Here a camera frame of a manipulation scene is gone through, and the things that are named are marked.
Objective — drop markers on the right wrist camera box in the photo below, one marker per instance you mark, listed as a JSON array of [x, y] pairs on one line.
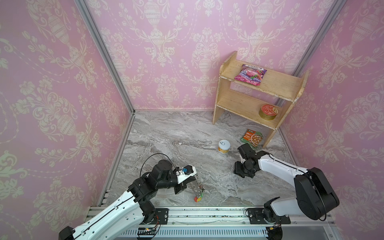
[[246, 151]]

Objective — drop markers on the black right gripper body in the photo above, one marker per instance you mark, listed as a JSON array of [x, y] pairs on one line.
[[241, 170]]

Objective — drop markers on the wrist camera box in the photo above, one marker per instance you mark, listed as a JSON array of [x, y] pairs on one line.
[[246, 151], [185, 173]]

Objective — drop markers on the aluminium corner frame post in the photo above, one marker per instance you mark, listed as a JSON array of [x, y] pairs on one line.
[[101, 46]]

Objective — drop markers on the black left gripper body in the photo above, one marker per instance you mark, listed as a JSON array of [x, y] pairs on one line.
[[180, 187]]

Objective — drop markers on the pink snack packet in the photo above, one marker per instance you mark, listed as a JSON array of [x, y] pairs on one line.
[[251, 74]]

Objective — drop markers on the aluminium front rail base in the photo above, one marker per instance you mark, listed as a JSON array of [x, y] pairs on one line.
[[206, 223]]

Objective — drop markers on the right aluminium corner post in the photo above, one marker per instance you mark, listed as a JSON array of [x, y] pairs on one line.
[[319, 35]]

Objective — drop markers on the green orange food packet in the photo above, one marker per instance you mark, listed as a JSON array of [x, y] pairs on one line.
[[253, 138]]

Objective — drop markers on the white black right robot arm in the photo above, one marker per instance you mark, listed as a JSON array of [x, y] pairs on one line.
[[315, 197]]

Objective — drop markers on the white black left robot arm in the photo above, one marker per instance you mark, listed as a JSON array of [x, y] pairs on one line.
[[134, 206]]

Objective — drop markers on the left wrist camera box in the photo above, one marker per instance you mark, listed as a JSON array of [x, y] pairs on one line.
[[185, 173]]

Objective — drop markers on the red round tin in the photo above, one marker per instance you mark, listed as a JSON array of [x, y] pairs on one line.
[[268, 112]]

